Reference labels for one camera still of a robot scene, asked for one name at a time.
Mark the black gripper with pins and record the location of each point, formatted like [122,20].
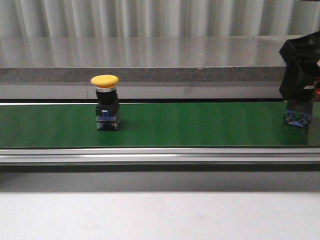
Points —
[301,56]

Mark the red push button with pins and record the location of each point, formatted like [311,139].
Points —
[299,109]

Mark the yellow push button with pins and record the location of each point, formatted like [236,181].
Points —
[107,110]

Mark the red object behind counter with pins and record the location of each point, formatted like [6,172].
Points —
[317,92]

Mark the green conveyor belt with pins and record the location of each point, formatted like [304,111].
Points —
[179,124]

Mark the grey speckled stone counter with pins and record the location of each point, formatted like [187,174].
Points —
[213,67]

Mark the white pleated curtain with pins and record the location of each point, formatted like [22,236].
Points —
[157,18]

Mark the aluminium conveyor side rail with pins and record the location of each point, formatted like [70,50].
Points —
[159,155]

